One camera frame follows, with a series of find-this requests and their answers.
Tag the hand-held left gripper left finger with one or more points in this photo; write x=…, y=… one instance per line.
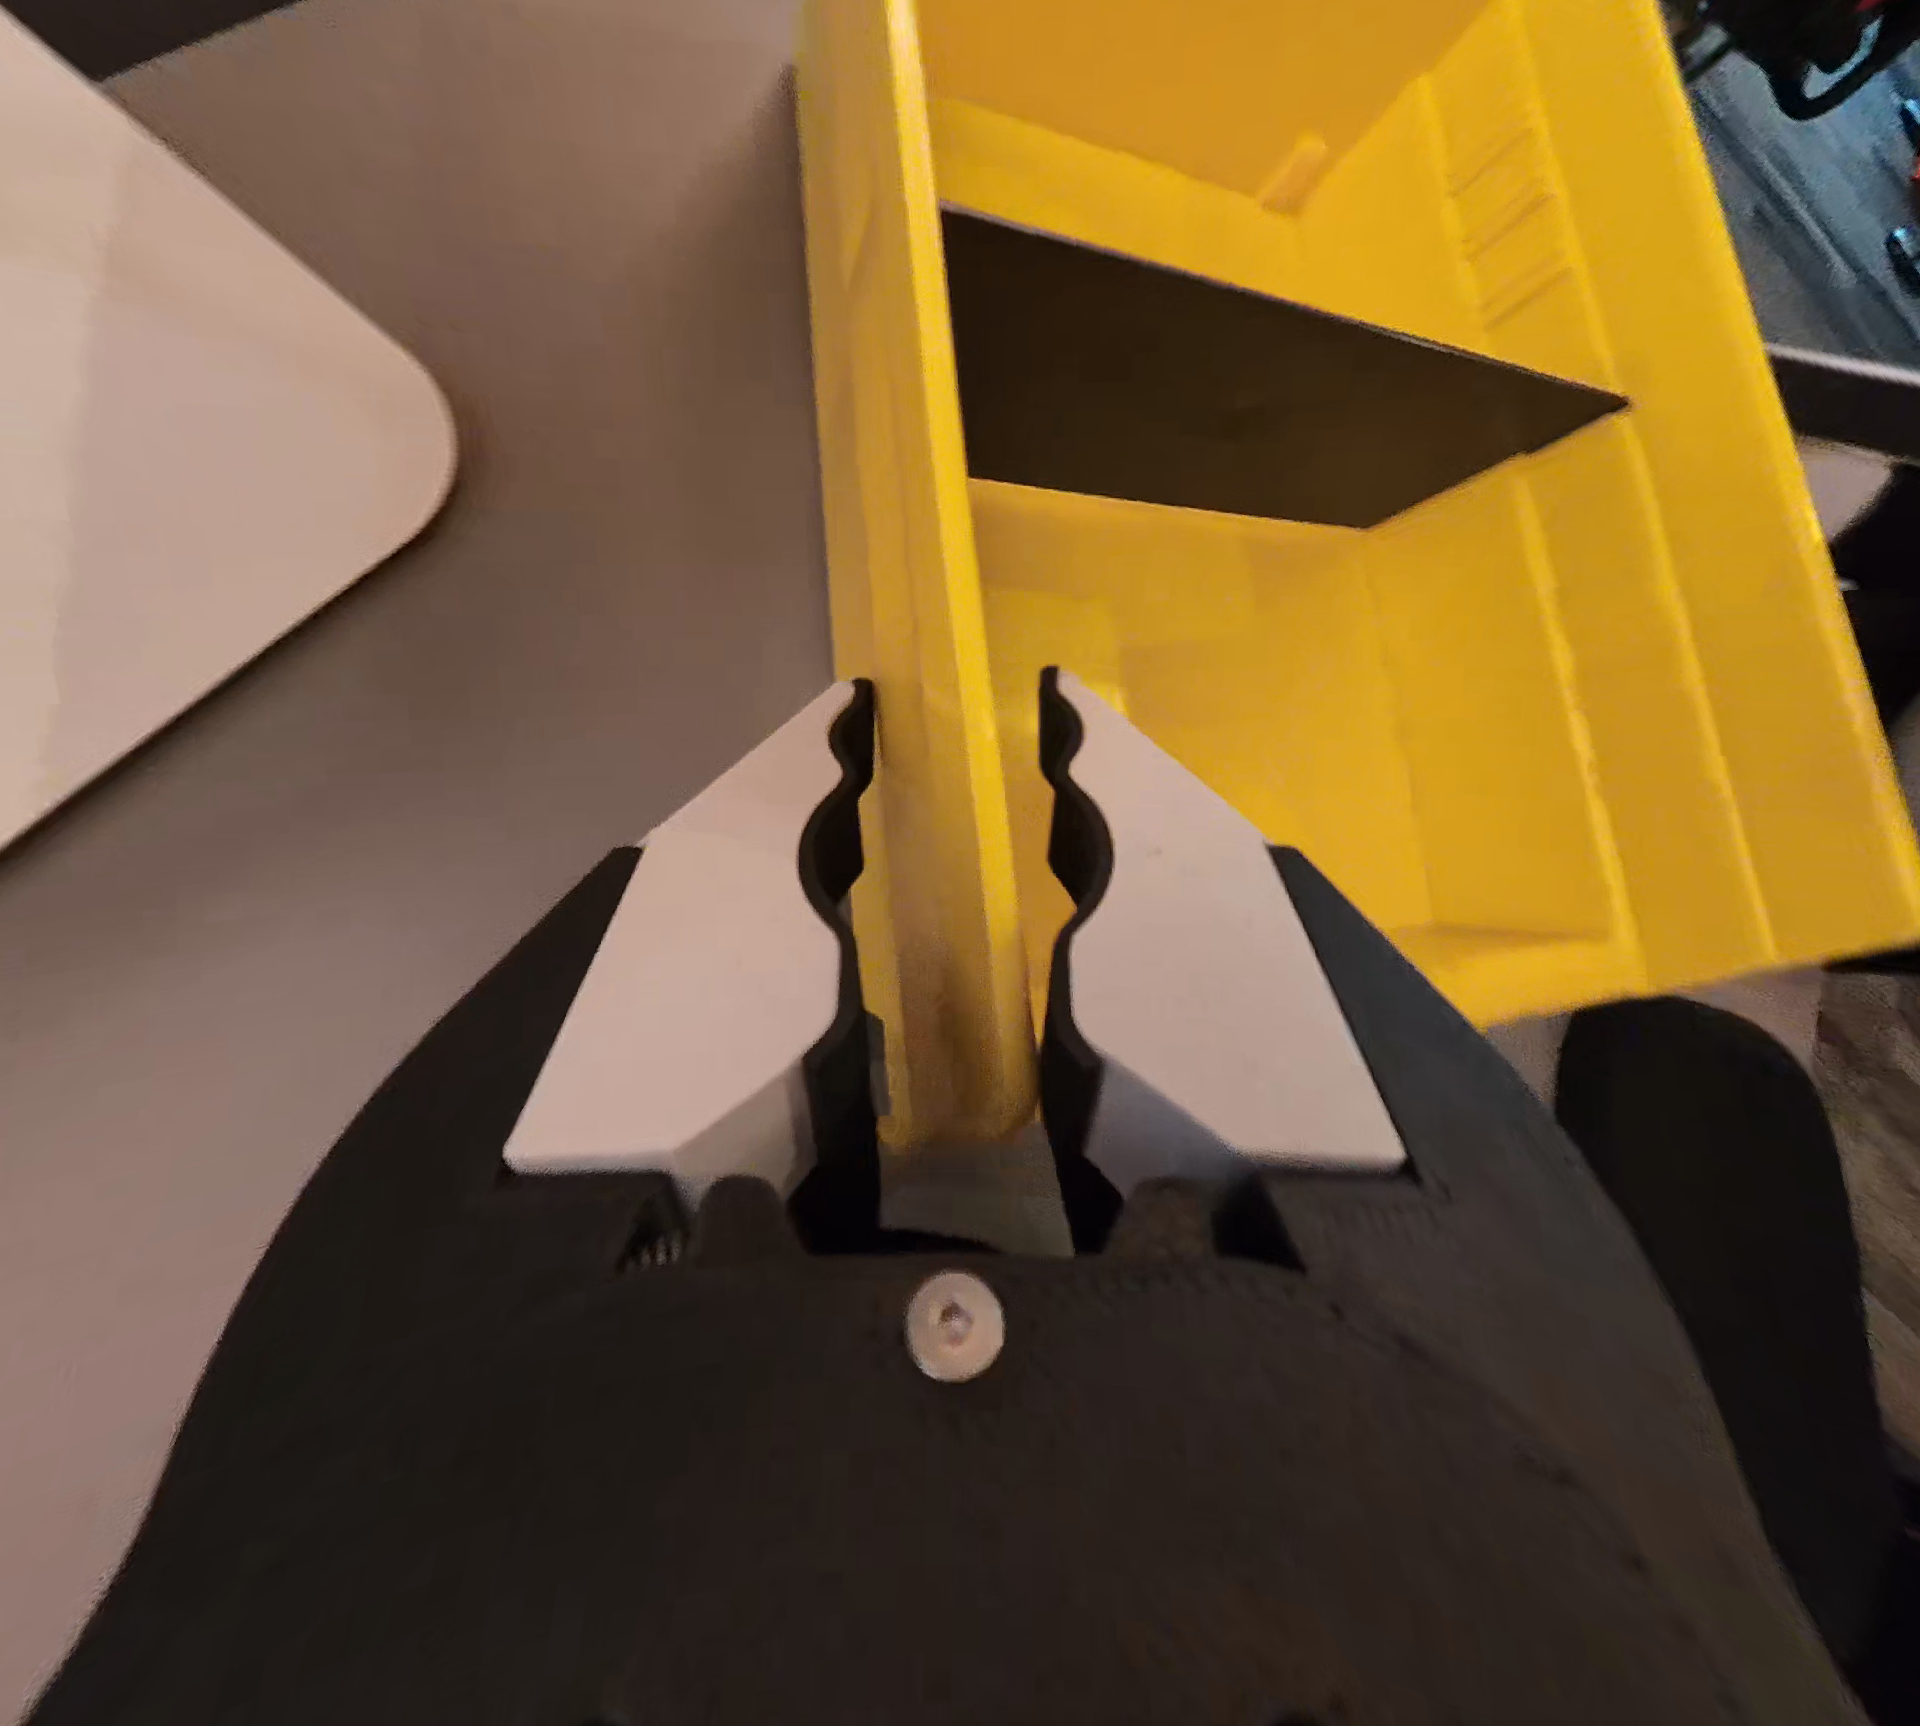
x=706, y=1006

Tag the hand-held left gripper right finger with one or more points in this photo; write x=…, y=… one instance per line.
x=1216, y=1006

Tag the yellow plastic bin with divider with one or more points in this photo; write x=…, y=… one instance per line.
x=1502, y=705

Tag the black fabric seat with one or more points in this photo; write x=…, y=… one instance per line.
x=1724, y=1233

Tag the black bin divider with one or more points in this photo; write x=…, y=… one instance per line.
x=1201, y=390

